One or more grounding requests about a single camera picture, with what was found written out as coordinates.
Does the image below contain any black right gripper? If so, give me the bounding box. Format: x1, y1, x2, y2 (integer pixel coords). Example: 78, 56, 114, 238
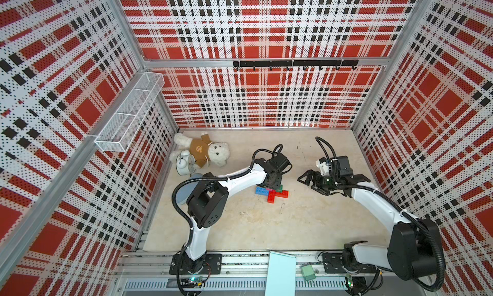
297, 170, 338, 196

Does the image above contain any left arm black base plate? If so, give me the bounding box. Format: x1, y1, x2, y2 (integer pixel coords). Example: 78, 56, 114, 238
169, 253, 223, 275

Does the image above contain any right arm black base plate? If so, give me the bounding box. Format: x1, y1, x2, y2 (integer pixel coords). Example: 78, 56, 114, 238
317, 251, 377, 275

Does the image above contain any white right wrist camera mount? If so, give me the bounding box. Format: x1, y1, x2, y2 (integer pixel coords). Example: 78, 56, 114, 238
315, 157, 332, 176

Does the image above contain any black wall hook rail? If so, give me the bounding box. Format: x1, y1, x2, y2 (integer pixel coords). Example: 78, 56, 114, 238
232, 59, 359, 69

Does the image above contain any blue lego brick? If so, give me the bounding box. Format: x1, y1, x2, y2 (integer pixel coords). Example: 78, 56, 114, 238
255, 187, 270, 196

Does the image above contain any light blue paper sheet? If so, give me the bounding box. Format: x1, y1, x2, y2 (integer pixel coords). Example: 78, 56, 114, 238
264, 251, 296, 296

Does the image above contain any white wire wall basket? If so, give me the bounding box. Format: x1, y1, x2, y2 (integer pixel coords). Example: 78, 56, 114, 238
95, 72, 164, 152

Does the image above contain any white alarm clock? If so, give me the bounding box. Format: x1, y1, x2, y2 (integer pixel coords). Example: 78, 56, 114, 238
169, 150, 200, 176

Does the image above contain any red lego brick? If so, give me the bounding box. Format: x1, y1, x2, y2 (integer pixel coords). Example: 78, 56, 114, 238
275, 190, 289, 198
267, 190, 277, 204

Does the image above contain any white teddy bear brown shirt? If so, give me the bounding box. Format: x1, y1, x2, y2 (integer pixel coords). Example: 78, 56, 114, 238
173, 133, 231, 169

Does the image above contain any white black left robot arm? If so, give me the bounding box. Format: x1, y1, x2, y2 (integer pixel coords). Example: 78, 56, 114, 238
169, 144, 292, 275

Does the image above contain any small green box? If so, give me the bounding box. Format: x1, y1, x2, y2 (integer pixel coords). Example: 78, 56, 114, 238
300, 265, 317, 281

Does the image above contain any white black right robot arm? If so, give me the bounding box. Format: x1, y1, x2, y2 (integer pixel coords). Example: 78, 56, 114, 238
298, 137, 446, 292

